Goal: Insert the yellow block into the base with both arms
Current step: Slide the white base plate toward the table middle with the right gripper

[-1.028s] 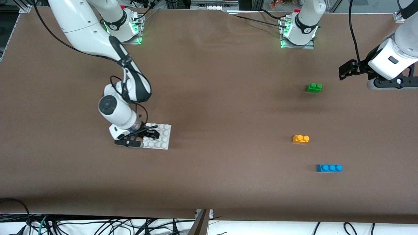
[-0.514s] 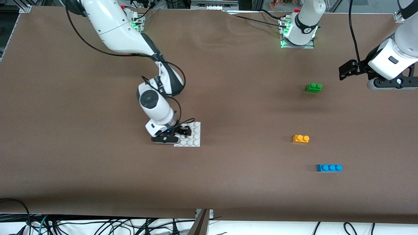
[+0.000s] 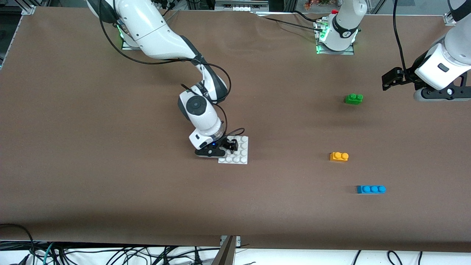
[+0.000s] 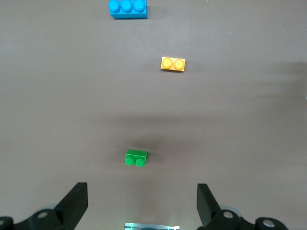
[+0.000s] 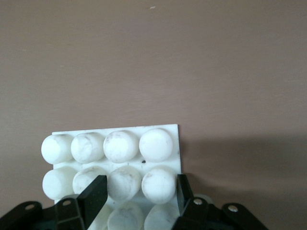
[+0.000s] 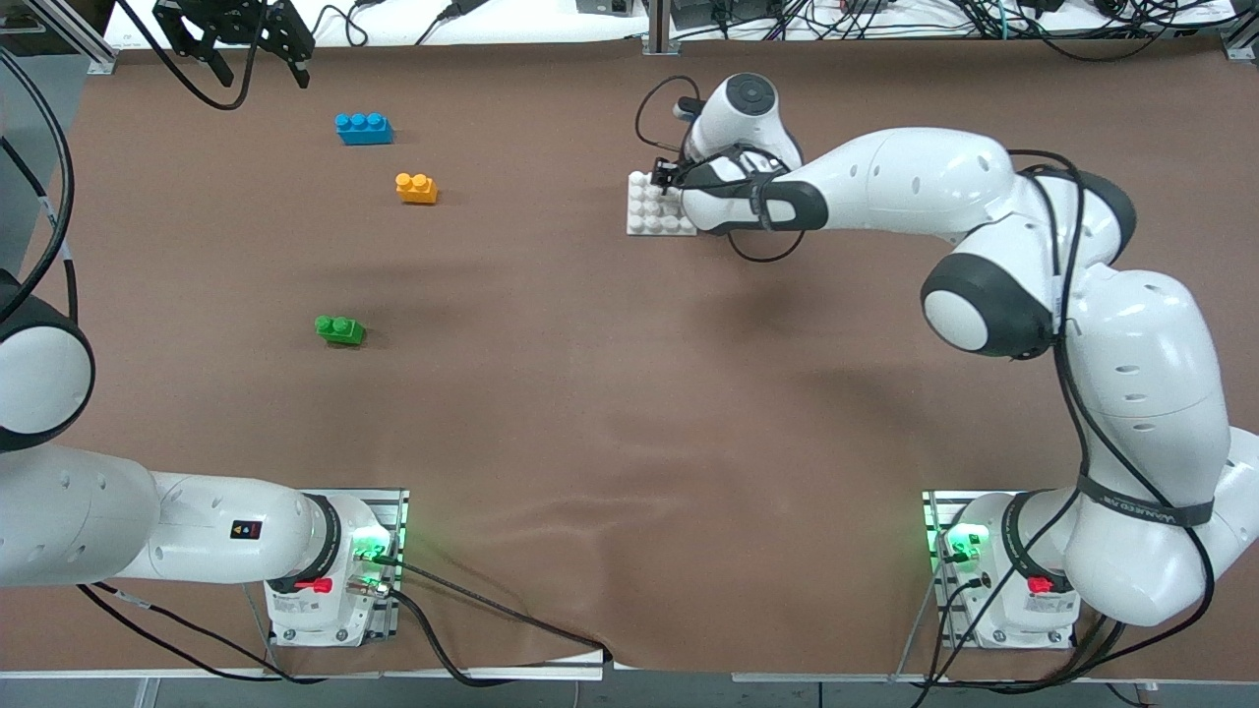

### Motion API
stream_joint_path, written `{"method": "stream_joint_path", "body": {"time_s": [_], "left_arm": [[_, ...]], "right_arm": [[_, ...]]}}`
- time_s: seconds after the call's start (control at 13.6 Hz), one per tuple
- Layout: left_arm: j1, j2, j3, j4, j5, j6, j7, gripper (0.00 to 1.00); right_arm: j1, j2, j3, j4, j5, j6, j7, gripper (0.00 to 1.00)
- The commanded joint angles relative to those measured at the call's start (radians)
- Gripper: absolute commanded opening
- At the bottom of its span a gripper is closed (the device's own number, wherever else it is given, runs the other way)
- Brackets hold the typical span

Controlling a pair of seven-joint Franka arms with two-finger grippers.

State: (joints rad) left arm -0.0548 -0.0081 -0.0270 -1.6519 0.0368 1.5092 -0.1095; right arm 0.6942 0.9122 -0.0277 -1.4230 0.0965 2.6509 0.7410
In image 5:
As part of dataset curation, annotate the white studded base plate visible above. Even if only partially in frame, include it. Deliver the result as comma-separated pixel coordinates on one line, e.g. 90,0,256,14
40,124,184,230

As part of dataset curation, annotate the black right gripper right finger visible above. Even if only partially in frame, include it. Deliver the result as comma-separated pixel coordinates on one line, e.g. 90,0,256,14
172,174,212,230

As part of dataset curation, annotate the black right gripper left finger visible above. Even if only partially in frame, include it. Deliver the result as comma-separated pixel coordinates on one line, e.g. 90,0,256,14
55,174,108,230

